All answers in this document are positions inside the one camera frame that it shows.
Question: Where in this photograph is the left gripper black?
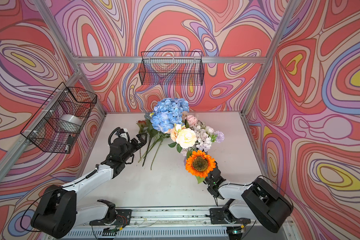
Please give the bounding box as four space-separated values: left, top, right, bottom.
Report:
120 132 147 164

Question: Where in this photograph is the blue hydrangea flower stem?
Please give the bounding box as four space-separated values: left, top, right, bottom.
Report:
150 98 189 134

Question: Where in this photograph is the cream peach rose bunch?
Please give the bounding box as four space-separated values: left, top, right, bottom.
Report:
168 124 197 153

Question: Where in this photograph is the pink peony flower stem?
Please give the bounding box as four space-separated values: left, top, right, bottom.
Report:
186 115 199 127

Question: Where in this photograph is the orange flower green leaves stem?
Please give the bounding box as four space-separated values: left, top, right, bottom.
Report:
185 150 217 184

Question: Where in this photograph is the pastel mixed flower bouquet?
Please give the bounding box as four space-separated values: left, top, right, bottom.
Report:
193 122 225 152

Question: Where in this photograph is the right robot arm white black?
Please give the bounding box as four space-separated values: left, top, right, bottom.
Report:
203 168 294 233

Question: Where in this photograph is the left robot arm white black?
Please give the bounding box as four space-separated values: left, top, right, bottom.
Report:
30 127 148 239

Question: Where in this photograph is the small pastel flower spray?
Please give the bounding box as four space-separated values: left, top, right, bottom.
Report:
139 131 169 167

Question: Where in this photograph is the silver tape roll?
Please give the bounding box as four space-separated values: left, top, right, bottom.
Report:
57 114 83 134

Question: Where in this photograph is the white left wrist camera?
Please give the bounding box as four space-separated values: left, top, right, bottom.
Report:
117 129 130 141

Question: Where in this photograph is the black wire basket back wall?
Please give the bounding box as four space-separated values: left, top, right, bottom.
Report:
139 51 205 86

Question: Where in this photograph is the black wire basket wall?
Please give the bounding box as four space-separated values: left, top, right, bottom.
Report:
21 83 98 154
139 51 205 86

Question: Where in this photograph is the black wire basket left wall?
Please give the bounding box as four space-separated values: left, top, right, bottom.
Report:
21 83 98 154

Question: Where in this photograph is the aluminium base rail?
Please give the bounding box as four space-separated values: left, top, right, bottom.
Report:
64 206 296 240

